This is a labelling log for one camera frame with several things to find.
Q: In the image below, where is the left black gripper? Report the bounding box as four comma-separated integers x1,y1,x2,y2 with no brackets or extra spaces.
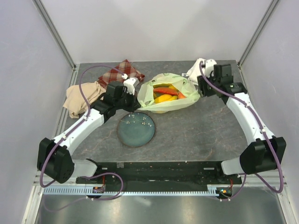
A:
114,89,141,113

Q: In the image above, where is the pale green plastic bag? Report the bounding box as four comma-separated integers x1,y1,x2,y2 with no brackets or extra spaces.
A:
137,73,200,113

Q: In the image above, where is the red watermelon slice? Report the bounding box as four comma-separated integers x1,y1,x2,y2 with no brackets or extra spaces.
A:
153,87,178,95

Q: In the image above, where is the yellow banana bunch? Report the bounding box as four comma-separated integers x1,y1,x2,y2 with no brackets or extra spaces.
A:
154,94,178,104
153,84,177,91

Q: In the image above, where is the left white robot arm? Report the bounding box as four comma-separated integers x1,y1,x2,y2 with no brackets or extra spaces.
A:
37,78,140,188

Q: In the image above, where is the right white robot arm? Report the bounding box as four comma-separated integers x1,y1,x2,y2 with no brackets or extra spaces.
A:
197,60,286,184

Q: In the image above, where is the white folded towel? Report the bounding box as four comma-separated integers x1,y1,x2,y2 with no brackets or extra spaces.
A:
186,58,206,85

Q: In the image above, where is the orange peach fruit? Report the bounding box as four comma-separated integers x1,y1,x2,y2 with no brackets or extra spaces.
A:
178,92,186,99

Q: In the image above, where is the blue ceramic plate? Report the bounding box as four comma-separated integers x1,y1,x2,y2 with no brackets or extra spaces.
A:
117,112,156,147

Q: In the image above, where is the red plaid cloth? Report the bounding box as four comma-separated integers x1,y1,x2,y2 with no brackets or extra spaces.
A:
98,59,145,88

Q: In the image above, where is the beige cloth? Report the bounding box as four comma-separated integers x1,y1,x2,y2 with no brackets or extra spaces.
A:
63,82,106,119

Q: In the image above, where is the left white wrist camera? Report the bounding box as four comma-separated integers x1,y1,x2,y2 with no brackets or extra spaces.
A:
121,73,138,95

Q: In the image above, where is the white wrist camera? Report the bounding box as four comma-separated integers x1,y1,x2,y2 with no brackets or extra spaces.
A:
202,59,217,77
121,73,138,95

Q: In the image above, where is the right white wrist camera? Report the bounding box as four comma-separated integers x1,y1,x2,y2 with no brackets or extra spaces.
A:
202,59,217,77

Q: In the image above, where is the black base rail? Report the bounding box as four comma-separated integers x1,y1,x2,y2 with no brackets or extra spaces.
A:
76,161,242,191

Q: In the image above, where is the left aluminium frame post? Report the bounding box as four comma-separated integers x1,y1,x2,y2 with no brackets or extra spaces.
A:
32,0,76,70

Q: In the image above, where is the aluminium frame post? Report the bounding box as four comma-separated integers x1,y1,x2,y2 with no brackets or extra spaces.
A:
32,0,76,70
237,0,280,68

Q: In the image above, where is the right aluminium frame post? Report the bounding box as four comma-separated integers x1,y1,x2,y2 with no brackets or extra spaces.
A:
237,0,280,68

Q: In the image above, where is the white slotted cable duct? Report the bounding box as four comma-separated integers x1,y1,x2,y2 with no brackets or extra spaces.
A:
43,185,220,196

